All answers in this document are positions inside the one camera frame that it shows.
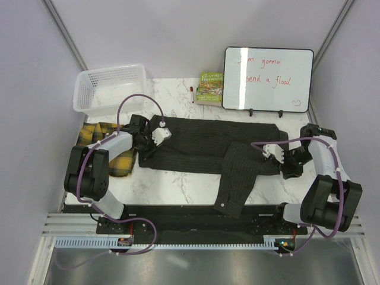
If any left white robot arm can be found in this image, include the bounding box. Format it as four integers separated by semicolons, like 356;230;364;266
64;115;157;233

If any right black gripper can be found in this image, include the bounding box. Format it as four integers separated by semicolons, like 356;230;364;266
275;146;313;181

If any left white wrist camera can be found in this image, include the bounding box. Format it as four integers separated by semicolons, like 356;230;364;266
151;121;172;146

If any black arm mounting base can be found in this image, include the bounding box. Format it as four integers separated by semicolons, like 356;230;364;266
62;203;308;238

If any yellow plaid folded shirt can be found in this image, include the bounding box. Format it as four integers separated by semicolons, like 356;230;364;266
77;122;136;177

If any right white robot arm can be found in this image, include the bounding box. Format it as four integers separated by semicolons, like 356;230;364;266
271;123;363;234

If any black pinstriped long sleeve shirt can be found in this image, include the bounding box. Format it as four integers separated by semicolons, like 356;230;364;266
138;117;288;219

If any white plastic basket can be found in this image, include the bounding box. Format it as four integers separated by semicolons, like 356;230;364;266
73;64;147;117

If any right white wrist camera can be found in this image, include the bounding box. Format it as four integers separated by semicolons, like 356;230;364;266
262;144;284;164

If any red whiteboard marker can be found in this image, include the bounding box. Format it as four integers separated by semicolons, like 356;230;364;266
190;86;195;103

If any whiteboard with red writing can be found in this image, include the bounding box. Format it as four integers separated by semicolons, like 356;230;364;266
221;47;314;113

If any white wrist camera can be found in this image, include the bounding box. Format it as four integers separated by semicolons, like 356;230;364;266
151;121;172;146
262;144;284;164

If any green children's book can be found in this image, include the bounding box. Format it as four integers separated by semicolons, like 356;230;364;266
195;72;224;107

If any white slotted cable duct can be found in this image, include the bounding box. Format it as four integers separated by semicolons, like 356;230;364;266
54;237;284;251

